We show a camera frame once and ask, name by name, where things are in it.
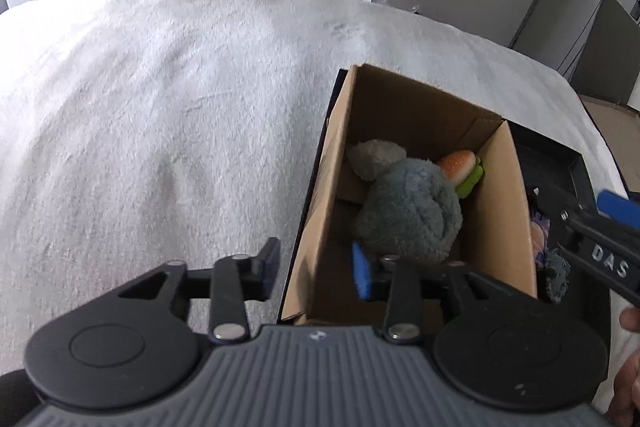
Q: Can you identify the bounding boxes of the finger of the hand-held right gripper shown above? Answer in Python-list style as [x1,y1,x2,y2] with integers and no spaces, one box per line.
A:
[534,184,585,221]
[595,189,640,228]

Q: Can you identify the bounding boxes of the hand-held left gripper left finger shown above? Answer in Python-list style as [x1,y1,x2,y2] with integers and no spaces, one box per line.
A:
[117,237,282,343]

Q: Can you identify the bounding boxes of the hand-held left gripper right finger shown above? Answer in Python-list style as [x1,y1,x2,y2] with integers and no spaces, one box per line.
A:
[351,241,541,343]

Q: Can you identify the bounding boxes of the pink purple soft packet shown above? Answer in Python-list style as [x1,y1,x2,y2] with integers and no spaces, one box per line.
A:
[529,209,551,270]

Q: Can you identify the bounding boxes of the black tray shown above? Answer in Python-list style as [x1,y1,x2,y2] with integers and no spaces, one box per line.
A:
[277,67,613,348]

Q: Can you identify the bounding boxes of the small grey-green cloth toy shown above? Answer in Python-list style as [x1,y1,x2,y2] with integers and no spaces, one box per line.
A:
[544,247,572,305]

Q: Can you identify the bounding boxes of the brown cardboard box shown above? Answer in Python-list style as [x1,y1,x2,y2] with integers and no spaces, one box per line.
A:
[280,63,540,328]

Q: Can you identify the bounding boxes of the fluffy blue plush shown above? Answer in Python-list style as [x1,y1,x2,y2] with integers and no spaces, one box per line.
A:
[350,157,463,265]

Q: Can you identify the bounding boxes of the burger toy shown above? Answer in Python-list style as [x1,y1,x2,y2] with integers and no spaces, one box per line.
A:
[436,149,485,200]

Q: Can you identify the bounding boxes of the person's right hand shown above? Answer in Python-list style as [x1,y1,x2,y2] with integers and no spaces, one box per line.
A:
[602,307,640,427]

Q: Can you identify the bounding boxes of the grey upright panel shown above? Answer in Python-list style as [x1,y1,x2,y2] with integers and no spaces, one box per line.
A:
[570,0,640,105]

